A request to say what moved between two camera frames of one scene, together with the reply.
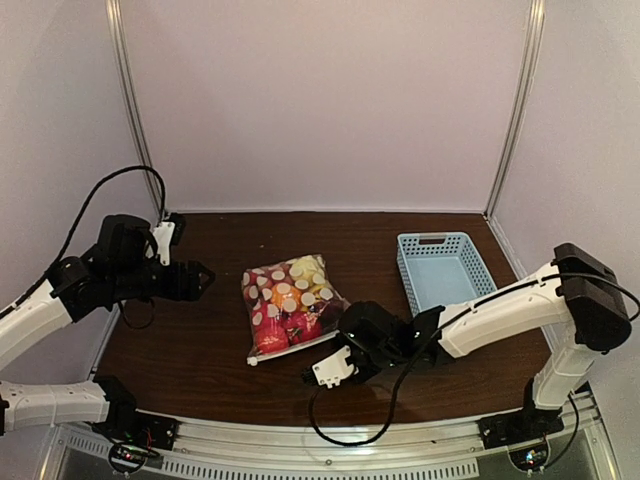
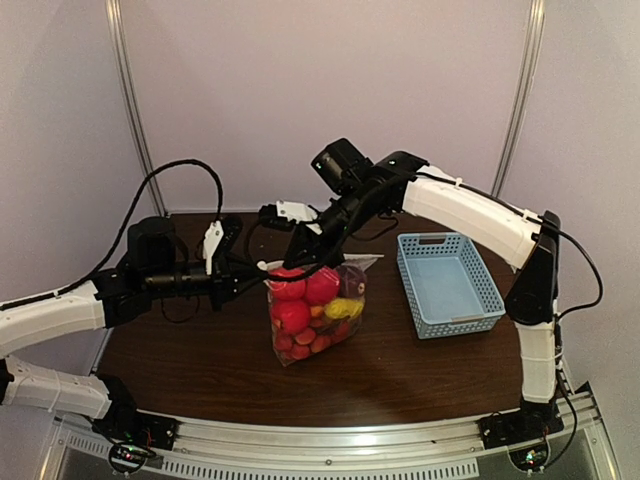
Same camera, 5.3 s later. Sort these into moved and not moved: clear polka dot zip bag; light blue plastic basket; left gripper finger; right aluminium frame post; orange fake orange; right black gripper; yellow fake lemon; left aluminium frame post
Moved: clear polka dot zip bag; orange fake orange; yellow fake lemon; left gripper finger; right black gripper
Not moved: left aluminium frame post; right aluminium frame post; light blue plastic basket
